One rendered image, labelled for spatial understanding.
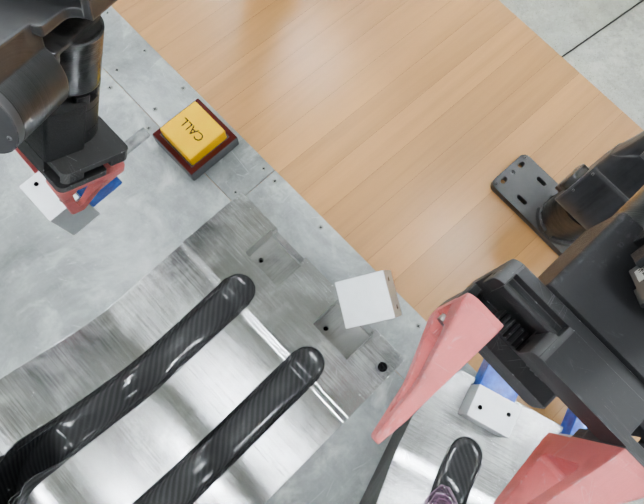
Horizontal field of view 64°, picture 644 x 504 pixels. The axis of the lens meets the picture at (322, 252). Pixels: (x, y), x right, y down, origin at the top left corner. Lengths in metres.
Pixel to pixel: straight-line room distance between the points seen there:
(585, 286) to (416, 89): 0.57
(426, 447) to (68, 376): 0.38
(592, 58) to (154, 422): 1.79
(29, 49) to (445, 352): 0.31
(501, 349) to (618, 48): 1.86
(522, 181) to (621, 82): 1.30
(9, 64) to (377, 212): 0.46
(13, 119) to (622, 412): 0.36
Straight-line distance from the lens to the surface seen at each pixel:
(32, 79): 0.39
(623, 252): 0.26
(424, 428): 0.61
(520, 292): 0.25
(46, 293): 0.73
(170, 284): 0.59
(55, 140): 0.47
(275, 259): 0.60
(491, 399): 0.60
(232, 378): 0.57
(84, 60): 0.44
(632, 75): 2.06
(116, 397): 0.58
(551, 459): 0.30
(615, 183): 0.62
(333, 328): 0.59
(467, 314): 0.23
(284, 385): 0.57
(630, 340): 0.26
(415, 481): 0.61
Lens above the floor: 1.45
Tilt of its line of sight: 75 degrees down
